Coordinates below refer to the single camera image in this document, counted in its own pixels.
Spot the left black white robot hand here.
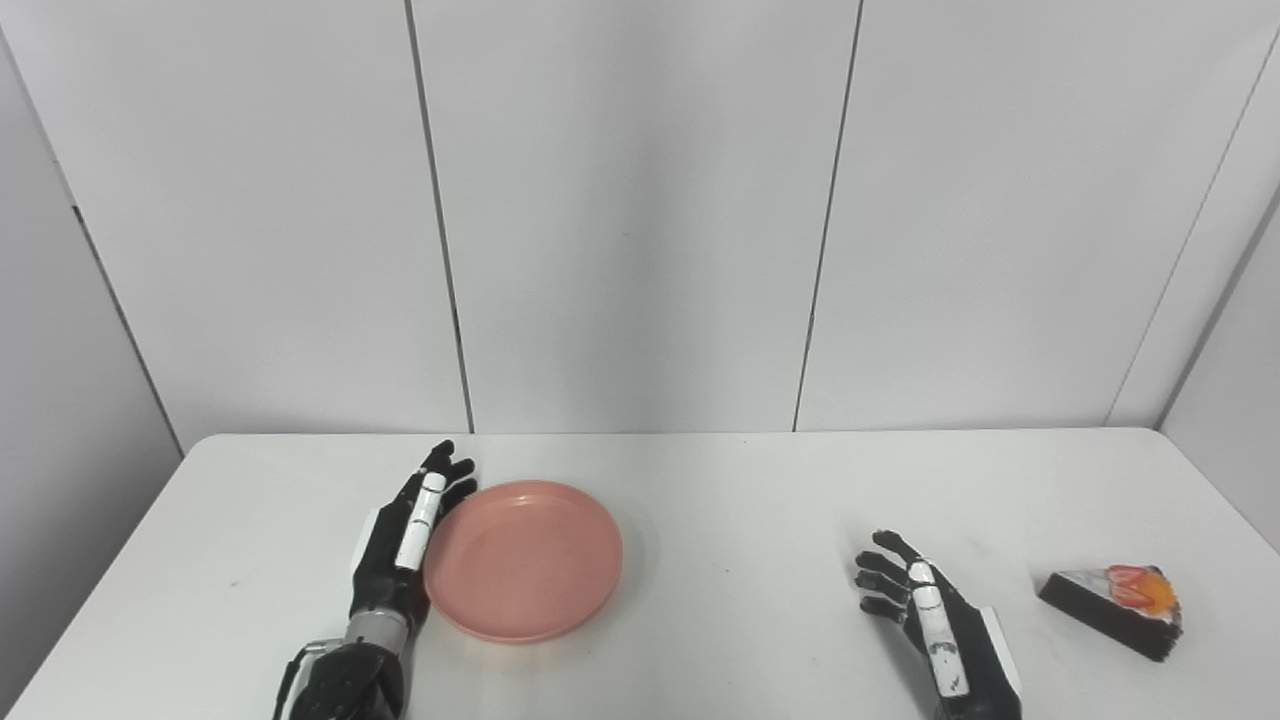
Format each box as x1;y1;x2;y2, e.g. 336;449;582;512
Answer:
349;440;479;633

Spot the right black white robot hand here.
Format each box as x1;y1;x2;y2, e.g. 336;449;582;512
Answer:
855;530;1024;720

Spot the pink round plate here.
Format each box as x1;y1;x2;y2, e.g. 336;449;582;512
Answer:
423;480;624;644

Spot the chocolate cake slice with fruit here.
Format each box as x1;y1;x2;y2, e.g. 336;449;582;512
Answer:
1038;565;1184;663

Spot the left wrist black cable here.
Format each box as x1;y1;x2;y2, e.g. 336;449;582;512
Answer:
271;643;329;720

